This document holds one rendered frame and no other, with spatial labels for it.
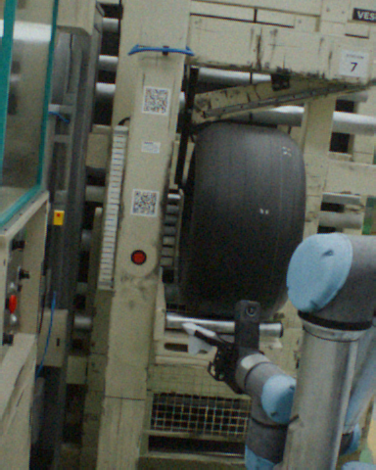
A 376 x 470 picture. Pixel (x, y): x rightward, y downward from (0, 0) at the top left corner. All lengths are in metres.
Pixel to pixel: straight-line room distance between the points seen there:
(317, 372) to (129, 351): 1.14
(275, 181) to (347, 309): 0.91
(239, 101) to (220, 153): 0.53
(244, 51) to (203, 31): 0.14
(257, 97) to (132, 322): 0.87
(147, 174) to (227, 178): 0.26
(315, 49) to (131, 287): 0.94
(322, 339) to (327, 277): 0.11
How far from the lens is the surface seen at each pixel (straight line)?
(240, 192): 1.92
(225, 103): 2.47
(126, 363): 2.22
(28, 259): 1.85
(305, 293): 1.09
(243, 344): 1.42
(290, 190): 1.95
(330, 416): 1.16
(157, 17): 2.07
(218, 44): 2.33
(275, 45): 2.36
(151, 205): 2.09
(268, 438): 1.33
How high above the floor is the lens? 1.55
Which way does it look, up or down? 10 degrees down
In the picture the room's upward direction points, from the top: 7 degrees clockwise
